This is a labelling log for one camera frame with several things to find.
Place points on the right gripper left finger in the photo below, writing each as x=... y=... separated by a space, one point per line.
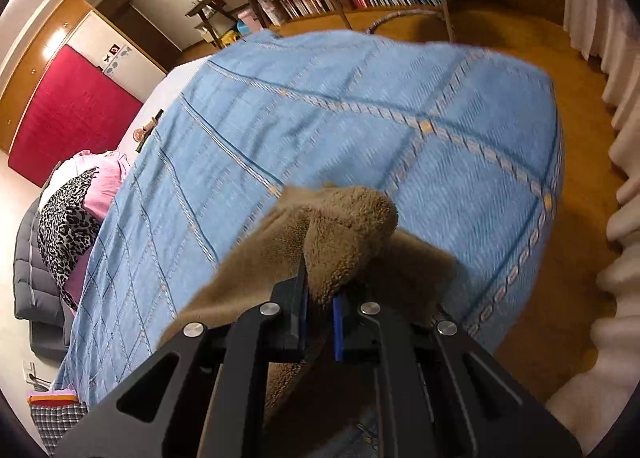
x=203 y=393

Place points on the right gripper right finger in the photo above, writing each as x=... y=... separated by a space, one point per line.
x=440 y=394

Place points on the brown fleece pants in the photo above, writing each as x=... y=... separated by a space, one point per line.
x=344 y=237

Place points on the plaid cloth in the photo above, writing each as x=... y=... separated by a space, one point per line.
x=54 y=413

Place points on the grey tufted headboard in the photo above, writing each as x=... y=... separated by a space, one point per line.
x=36 y=297

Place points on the leopard print blanket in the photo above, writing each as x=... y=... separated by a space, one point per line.
x=67 y=231

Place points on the pink pillow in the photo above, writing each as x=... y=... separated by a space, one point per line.
x=112 y=168

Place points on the blue patterned bedspread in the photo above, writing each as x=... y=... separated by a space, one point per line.
x=465 y=141

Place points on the small doll on bed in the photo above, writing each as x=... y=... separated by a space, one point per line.
x=143 y=133

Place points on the white curtain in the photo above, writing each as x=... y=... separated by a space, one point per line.
x=601 y=405

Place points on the red wall panel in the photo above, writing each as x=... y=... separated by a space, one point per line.
x=75 y=107

